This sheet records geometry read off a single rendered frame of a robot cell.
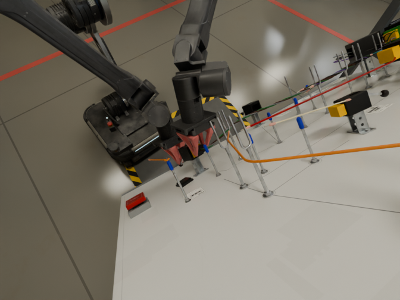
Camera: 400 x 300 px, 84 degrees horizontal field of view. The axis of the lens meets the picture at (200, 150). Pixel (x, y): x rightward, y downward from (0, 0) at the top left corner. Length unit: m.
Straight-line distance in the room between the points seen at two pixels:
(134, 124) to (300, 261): 1.68
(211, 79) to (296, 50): 2.63
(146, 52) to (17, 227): 2.08
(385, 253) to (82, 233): 1.79
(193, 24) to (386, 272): 0.52
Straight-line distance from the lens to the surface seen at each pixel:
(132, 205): 0.58
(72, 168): 2.13
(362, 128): 0.52
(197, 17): 0.59
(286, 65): 2.82
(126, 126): 1.84
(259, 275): 0.26
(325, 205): 0.32
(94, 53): 0.60
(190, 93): 0.50
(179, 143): 0.69
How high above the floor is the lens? 1.67
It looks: 60 degrees down
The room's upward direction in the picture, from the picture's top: straight up
